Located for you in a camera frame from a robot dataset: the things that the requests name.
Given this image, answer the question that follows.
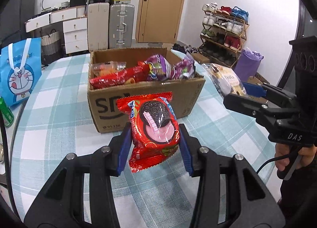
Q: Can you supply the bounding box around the red triangular chip bag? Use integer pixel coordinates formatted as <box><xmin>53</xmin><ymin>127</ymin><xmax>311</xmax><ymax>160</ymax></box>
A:
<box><xmin>90</xmin><ymin>64</ymin><xmax>150</xmax><ymax>89</ymax></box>

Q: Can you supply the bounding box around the silver suitcase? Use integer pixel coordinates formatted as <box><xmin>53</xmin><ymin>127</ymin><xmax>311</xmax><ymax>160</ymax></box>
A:
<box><xmin>109</xmin><ymin>4</ymin><xmax>135</xmax><ymax>49</ymax></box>

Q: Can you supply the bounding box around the blue Doraemon tote bag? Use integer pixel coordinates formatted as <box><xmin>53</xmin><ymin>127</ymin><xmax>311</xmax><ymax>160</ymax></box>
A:
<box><xmin>1</xmin><ymin>38</ymin><xmax>42</xmax><ymax>106</ymax></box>

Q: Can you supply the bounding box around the wooden shoe rack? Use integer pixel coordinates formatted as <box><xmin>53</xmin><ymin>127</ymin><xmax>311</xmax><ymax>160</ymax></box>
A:
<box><xmin>198</xmin><ymin>2</ymin><xmax>249</xmax><ymax>68</ymax></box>

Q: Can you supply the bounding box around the purple white snack bag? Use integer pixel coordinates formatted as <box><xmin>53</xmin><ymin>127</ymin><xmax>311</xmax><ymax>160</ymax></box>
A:
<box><xmin>173</xmin><ymin>52</ymin><xmax>196</xmax><ymax>80</ymax></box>

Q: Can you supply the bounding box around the orange bread packet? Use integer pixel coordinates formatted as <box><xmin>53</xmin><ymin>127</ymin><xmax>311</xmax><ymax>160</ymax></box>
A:
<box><xmin>91</xmin><ymin>61</ymin><xmax>126</xmax><ymax>77</ymax></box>

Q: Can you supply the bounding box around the red Oreo cookie packet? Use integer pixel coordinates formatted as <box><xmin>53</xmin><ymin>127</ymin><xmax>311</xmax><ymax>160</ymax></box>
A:
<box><xmin>116</xmin><ymin>92</ymin><xmax>180</xmax><ymax>173</ymax></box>

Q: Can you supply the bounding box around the wooden door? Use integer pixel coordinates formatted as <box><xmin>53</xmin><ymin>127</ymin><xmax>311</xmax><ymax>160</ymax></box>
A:
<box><xmin>135</xmin><ymin>0</ymin><xmax>184</xmax><ymax>43</ymax></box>

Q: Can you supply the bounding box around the beige suitcase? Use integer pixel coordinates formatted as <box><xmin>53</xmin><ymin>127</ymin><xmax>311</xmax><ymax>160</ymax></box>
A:
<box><xmin>87</xmin><ymin>3</ymin><xmax>110</xmax><ymax>52</ymax></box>

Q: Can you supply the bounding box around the black refrigerator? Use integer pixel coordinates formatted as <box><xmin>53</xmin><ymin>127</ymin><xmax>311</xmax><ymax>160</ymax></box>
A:
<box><xmin>1</xmin><ymin>0</ymin><xmax>35</xmax><ymax>48</ymax></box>

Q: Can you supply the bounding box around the brown cardboard box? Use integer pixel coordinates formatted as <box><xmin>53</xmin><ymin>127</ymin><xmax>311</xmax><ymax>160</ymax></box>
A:
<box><xmin>88</xmin><ymin>48</ymin><xmax>205</xmax><ymax>133</ymax></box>

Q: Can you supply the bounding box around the green soda can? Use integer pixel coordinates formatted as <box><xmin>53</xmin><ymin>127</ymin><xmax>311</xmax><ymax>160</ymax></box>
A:
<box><xmin>0</xmin><ymin>97</ymin><xmax>14</xmax><ymax>128</ymax></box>

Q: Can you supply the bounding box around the woven laundry basket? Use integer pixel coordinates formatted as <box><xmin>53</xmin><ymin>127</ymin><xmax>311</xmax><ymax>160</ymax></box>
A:
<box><xmin>41</xmin><ymin>29</ymin><xmax>62</xmax><ymax>65</ymax></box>

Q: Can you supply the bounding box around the clear pastry packet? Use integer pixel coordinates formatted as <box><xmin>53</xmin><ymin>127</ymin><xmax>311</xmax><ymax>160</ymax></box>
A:
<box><xmin>202</xmin><ymin>63</ymin><xmax>248</xmax><ymax>98</ymax></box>

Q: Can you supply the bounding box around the cardboard box on floor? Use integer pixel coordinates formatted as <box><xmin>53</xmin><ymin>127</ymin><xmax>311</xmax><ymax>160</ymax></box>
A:
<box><xmin>245</xmin><ymin>76</ymin><xmax>268</xmax><ymax>104</ymax></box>

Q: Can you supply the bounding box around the white drawer cabinet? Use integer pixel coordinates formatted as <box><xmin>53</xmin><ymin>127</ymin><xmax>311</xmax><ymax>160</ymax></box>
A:
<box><xmin>25</xmin><ymin>5</ymin><xmax>88</xmax><ymax>54</ymax></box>

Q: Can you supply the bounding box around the person's right hand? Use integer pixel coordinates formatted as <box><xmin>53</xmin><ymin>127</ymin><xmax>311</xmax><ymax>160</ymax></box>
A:
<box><xmin>274</xmin><ymin>142</ymin><xmax>317</xmax><ymax>173</ymax></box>

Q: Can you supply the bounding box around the purple rolled mat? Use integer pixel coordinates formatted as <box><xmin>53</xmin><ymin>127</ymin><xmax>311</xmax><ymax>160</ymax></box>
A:
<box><xmin>234</xmin><ymin>47</ymin><xmax>264</xmax><ymax>82</ymax></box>

